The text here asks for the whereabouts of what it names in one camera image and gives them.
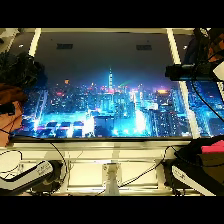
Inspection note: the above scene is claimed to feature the brown garment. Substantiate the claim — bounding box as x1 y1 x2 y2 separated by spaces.
0 83 29 148

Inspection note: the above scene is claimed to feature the dark green garment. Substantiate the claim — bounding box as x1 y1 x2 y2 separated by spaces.
0 51 48 92

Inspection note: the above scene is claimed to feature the silver frame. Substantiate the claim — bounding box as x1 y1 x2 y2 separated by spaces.
0 139 224 197

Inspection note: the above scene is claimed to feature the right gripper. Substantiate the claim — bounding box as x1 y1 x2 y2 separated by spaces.
164 63 202 83

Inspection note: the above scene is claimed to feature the black cable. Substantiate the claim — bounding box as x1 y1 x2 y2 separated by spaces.
119 144 178 188
189 79 224 123
33 141 70 188

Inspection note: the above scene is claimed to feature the pink garment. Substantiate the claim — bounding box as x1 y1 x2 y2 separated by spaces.
200 139 224 155

